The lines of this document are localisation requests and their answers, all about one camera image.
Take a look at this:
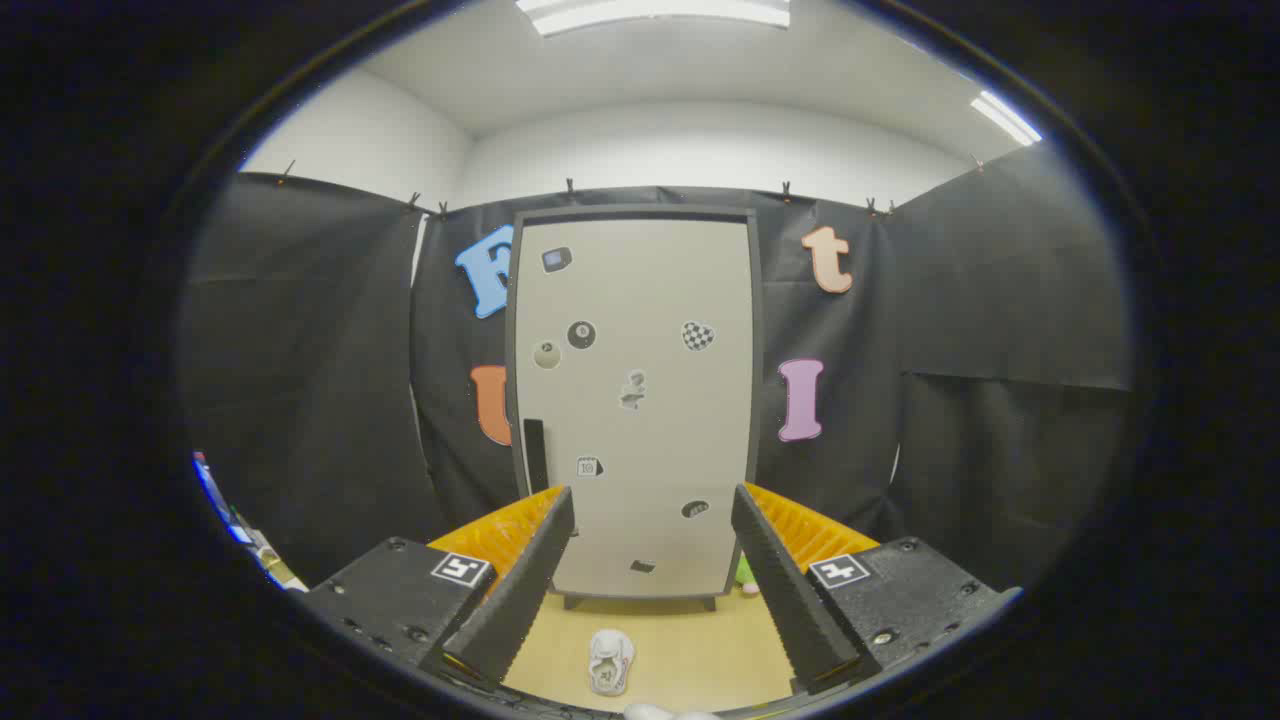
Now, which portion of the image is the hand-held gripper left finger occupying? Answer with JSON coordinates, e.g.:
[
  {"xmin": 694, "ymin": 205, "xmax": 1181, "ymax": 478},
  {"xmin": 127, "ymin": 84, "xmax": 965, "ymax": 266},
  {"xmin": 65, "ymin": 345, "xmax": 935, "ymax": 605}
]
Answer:
[{"xmin": 300, "ymin": 486, "xmax": 578, "ymax": 690}]

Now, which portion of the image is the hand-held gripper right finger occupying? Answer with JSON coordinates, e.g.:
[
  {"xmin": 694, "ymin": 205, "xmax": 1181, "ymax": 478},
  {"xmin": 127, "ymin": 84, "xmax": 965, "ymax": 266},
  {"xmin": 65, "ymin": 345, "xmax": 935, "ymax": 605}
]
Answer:
[{"xmin": 731, "ymin": 483, "xmax": 1024, "ymax": 697}]

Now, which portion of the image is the white shoe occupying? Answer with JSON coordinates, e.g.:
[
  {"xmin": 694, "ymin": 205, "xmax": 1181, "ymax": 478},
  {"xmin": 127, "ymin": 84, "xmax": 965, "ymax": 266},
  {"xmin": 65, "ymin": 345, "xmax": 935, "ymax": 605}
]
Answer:
[{"xmin": 587, "ymin": 628, "xmax": 637, "ymax": 698}]

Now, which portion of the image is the grey shoe cabinet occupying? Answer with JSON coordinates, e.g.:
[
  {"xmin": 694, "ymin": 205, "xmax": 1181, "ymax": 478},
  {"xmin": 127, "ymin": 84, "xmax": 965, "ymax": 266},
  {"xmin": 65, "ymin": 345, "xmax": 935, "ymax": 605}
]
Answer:
[{"xmin": 505, "ymin": 205, "xmax": 766, "ymax": 612}]

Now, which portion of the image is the beige clutter item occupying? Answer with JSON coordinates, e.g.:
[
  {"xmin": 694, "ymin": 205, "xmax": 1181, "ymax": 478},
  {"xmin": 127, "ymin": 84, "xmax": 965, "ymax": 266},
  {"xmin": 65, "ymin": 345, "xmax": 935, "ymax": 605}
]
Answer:
[{"xmin": 235, "ymin": 515, "xmax": 307, "ymax": 593}]

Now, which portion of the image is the blue and white object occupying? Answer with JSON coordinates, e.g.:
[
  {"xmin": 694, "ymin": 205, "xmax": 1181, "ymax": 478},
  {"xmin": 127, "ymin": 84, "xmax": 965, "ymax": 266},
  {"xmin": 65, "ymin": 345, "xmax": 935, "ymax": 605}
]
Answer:
[{"xmin": 193, "ymin": 450, "xmax": 241, "ymax": 536}]

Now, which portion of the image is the black backdrop cloth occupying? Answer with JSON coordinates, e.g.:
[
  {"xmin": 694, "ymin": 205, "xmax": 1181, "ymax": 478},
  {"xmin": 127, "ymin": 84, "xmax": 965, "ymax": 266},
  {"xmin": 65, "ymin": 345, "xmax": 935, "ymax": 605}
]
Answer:
[{"xmin": 180, "ymin": 140, "xmax": 1137, "ymax": 593}]

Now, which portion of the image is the long ceiling light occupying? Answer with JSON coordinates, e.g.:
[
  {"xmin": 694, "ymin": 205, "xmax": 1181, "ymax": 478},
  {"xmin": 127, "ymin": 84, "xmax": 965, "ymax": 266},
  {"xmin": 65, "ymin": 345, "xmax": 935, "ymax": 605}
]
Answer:
[
  {"xmin": 515, "ymin": 0, "xmax": 792, "ymax": 37},
  {"xmin": 969, "ymin": 90, "xmax": 1043, "ymax": 148}
]

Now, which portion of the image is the black door handle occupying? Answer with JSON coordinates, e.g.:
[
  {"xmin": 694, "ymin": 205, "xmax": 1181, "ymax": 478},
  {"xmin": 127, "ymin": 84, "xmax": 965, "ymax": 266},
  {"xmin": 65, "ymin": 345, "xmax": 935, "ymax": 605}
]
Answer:
[{"xmin": 523, "ymin": 418, "xmax": 550, "ymax": 495}]

